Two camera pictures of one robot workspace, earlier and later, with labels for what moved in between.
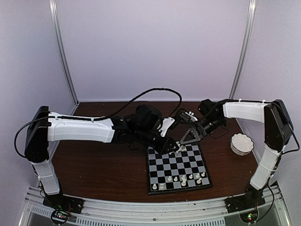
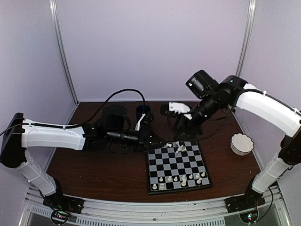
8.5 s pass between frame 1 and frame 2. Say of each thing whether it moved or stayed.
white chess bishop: stayed
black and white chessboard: stayed
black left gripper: moved
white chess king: stayed
